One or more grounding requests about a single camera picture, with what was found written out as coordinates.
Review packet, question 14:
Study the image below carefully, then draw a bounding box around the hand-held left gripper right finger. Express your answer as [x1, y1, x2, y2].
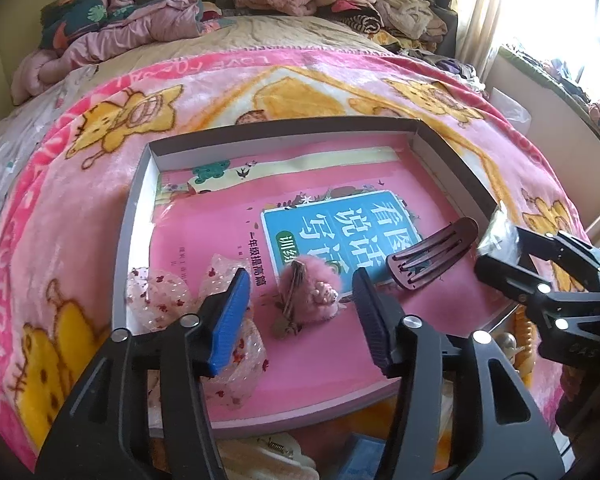
[351, 268, 567, 480]

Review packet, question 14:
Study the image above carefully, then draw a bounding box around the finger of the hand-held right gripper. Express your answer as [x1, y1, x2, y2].
[515, 226, 600, 282]
[474, 252, 600, 334]

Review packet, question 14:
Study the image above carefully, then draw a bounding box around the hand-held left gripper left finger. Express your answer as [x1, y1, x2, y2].
[40, 267, 253, 480]

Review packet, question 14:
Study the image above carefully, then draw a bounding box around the transparent hair clip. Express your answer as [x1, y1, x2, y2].
[485, 202, 521, 256]

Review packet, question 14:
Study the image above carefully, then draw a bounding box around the dark brown snap hair clip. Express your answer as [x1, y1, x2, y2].
[386, 217, 480, 292]

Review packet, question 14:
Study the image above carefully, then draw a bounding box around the dotted sheer hair bow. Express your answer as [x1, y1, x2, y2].
[126, 254, 268, 408]

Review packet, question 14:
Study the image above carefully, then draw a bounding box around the pink fluffy hair clip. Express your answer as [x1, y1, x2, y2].
[267, 254, 343, 338]

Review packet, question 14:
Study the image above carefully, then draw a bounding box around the shallow cardboard box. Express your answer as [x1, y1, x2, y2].
[112, 116, 521, 441]

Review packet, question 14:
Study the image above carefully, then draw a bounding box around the white hair claw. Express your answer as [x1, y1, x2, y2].
[215, 432, 321, 480]

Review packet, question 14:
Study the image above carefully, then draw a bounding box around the pink book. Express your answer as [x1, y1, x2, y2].
[150, 147, 511, 406]

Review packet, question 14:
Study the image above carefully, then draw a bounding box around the blue box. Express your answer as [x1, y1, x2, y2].
[337, 432, 388, 480]

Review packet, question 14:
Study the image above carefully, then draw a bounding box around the white bag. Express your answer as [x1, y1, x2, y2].
[500, 89, 533, 132]

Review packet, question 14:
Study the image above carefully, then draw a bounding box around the dark clothes heap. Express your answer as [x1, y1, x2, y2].
[400, 47, 487, 92]

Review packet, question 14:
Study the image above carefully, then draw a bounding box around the cream curtain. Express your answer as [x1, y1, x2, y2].
[455, 0, 523, 88]

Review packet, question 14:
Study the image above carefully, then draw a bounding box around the window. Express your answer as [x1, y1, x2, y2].
[500, 0, 600, 101]

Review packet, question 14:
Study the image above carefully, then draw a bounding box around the pink printed blanket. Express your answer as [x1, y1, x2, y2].
[0, 42, 596, 480]

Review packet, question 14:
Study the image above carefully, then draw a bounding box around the pale printed bed sheet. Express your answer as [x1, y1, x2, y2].
[0, 65, 101, 241]

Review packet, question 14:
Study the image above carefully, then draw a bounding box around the pile of clothes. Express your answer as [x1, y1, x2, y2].
[310, 0, 456, 52]

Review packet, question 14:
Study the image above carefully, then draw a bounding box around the beige bed cover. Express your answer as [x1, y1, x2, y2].
[80, 12, 396, 78]

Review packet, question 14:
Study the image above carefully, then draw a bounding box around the pink floral quilt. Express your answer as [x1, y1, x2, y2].
[11, 0, 221, 106]

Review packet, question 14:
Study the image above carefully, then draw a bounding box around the pink fuzzy garment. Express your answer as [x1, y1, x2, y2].
[235, 0, 318, 17]

